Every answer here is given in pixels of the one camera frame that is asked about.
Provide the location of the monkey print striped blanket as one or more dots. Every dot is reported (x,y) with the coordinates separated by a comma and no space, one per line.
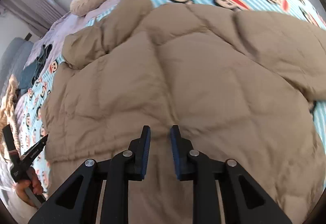
(32,125)

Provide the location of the cream knitted garment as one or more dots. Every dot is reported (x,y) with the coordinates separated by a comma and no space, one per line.
(8,104)

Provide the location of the folded blue jeans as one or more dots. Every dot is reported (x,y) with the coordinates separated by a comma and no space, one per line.
(32,72)

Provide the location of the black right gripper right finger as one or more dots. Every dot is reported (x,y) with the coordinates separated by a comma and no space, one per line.
(222,191)

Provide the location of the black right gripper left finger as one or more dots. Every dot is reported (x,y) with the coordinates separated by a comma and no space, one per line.
(98,191)

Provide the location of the tan puffer jacket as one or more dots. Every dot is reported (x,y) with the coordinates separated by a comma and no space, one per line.
(238,84)

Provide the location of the blue grey sofa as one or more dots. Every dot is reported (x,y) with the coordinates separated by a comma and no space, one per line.
(13,60)

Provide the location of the person's left hand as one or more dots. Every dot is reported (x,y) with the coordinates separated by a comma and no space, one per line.
(22,185)

